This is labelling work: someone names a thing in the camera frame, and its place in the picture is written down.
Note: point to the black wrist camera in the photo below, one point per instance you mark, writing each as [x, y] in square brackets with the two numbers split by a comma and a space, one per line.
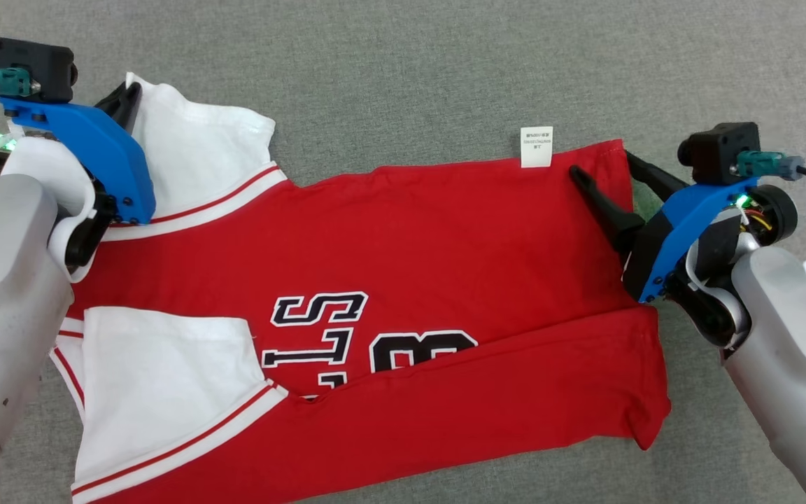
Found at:
[32, 66]
[718, 150]

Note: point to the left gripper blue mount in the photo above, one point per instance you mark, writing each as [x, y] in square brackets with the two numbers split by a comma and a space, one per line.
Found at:
[109, 168]

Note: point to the red and white jersey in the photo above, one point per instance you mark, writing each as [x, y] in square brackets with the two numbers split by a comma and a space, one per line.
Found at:
[445, 245]

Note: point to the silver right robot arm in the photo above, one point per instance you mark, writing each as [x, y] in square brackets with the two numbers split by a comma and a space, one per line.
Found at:
[795, 364]

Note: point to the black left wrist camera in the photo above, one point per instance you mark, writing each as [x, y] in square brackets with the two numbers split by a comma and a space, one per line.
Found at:
[32, 66]

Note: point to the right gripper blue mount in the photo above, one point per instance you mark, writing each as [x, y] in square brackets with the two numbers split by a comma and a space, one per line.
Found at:
[683, 238]

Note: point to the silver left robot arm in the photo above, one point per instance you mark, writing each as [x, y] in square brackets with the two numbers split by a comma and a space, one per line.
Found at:
[4, 315]

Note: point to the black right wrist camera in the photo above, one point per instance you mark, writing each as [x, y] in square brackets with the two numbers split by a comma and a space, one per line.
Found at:
[718, 150]

